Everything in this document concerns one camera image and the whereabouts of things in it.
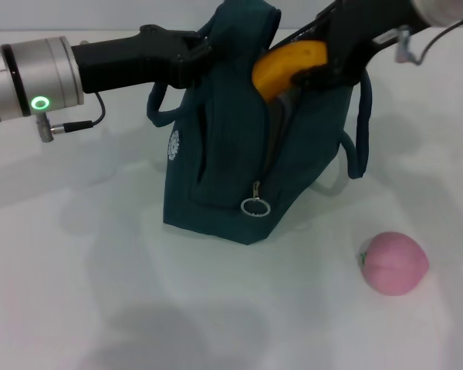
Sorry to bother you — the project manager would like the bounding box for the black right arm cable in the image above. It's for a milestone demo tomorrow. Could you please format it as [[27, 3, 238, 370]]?
[[394, 14, 463, 67]]

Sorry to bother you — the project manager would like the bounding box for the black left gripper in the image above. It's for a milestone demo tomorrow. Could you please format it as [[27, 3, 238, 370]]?
[[70, 24, 218, 94]]

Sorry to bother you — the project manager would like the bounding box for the pink toy peach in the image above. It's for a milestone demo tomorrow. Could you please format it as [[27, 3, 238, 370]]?
[[356, 230, 431, 297]]

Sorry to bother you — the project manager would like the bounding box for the dark teal fabric lunch bag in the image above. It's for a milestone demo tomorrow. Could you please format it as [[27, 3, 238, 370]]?
[[146, 0, 373, 246]]

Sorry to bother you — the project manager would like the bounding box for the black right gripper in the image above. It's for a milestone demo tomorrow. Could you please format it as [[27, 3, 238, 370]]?
[[269, 0, 424, 90]]

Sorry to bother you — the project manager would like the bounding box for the yellow toy banana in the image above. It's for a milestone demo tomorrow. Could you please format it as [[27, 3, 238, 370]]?
[[251, 39, 330, 105]]

